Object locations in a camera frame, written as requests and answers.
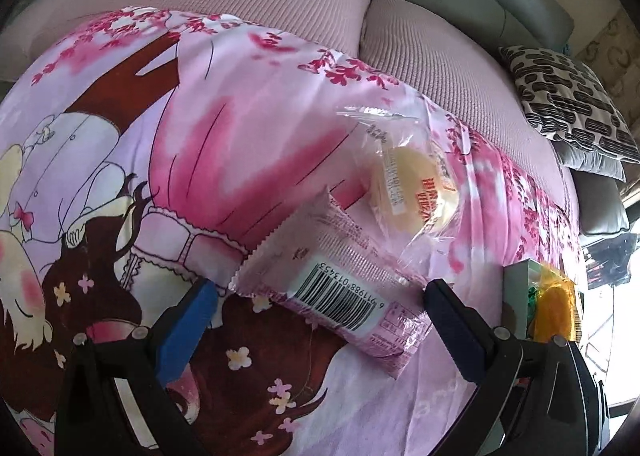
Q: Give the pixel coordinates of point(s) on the clear bun packet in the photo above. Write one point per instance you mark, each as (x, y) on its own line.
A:
(410, 191)

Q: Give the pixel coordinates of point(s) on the pink snack packet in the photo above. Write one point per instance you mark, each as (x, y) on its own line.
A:
(320, 286)

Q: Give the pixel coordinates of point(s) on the teal cardboard box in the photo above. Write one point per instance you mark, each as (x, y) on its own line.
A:
(515, 286)

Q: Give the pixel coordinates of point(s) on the grey pillow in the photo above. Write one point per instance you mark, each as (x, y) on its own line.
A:
(592, 163)

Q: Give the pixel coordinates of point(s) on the black white patterned pillow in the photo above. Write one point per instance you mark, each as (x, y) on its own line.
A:
(575, 95)

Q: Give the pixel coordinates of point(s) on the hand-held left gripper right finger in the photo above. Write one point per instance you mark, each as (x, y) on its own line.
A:
(454, 331)

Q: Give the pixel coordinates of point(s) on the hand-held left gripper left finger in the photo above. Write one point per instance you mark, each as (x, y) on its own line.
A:
(186, 331)

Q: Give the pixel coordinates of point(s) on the dark striped object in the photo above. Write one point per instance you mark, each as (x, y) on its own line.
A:
(612, 256)

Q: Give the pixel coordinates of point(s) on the orange snack bag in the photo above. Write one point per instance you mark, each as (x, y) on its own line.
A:
(552, 306)

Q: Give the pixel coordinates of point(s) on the printed cartoon blanket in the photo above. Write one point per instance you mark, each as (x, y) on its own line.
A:
(210, 145)

